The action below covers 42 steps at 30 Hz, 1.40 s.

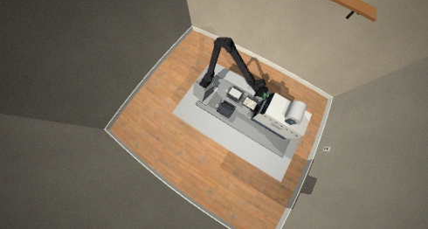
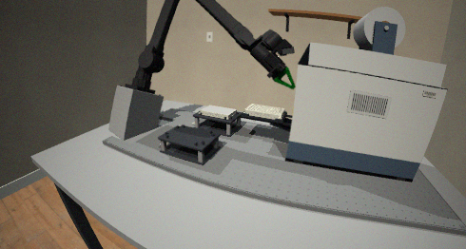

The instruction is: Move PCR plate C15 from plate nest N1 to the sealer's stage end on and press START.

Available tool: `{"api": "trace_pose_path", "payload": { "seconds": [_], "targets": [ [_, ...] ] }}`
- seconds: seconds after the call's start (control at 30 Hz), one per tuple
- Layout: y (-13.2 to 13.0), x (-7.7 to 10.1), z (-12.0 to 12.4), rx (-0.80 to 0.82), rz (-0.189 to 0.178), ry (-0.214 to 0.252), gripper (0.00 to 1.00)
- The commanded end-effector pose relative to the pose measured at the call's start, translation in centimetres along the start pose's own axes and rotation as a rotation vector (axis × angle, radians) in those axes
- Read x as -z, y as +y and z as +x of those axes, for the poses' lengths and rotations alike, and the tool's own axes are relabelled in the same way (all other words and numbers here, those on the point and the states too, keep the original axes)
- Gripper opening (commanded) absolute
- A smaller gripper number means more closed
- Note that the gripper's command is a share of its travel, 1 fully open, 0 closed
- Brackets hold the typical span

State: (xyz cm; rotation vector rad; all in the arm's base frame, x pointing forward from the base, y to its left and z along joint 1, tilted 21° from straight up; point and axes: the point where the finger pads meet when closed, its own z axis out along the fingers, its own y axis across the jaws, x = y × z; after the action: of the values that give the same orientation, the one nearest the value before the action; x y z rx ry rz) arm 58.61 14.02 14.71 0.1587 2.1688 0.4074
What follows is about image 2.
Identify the grey cylinder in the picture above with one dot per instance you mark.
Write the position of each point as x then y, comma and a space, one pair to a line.
363, 31

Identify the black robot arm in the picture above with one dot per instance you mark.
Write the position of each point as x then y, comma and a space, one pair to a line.
149, 62

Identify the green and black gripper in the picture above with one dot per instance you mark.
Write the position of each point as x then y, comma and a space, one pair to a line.
278, 72

